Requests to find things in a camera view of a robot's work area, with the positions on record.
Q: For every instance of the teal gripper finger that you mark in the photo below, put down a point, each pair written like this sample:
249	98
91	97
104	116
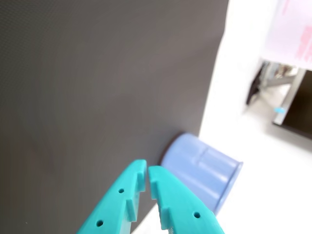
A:
181	204
111	202

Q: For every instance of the light blue plastic pot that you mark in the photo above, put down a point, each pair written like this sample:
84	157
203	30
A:
200	165

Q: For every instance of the dark grey textured mat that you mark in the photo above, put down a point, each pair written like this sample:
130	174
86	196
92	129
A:
97	85

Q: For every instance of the small black object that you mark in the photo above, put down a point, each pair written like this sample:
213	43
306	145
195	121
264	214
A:
253	90

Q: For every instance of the black flat panel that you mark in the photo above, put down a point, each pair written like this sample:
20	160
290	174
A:
299	109

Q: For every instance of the white pink printed banner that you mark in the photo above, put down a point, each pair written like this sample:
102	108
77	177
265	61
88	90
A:
287	29

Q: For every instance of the grey metal frame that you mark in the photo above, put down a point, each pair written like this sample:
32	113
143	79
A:
280	75

